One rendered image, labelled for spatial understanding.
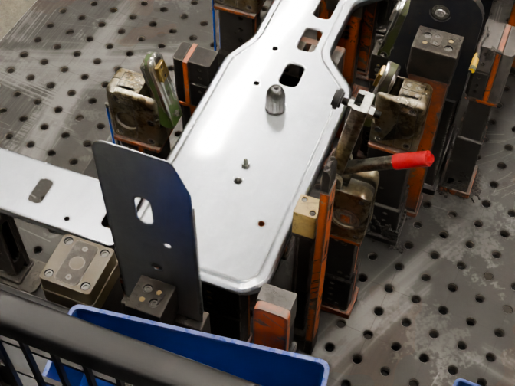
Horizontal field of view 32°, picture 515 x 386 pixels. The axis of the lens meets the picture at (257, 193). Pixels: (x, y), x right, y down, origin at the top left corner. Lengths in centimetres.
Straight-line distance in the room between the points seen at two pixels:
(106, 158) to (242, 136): 44
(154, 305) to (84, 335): 55
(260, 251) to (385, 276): 40
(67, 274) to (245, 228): 26
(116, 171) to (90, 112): 86
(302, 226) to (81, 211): 32
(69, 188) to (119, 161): 39
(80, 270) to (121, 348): 62
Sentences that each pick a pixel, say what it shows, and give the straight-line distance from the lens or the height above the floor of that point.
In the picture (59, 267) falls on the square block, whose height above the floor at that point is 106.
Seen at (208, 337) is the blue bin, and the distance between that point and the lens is 103.
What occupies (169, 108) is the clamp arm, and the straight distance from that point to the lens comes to 141.
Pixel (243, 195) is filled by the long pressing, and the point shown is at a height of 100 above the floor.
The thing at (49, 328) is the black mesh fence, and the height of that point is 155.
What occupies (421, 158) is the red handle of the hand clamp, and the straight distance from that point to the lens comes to 121.
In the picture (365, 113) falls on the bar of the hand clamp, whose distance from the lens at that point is 115.
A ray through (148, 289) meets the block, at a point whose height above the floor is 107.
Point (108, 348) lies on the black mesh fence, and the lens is 60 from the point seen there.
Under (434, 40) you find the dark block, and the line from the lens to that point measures 139.
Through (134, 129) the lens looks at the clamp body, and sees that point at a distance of 147.
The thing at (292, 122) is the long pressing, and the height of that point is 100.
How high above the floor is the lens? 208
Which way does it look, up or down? 54 degrees down
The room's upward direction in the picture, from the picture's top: straight up
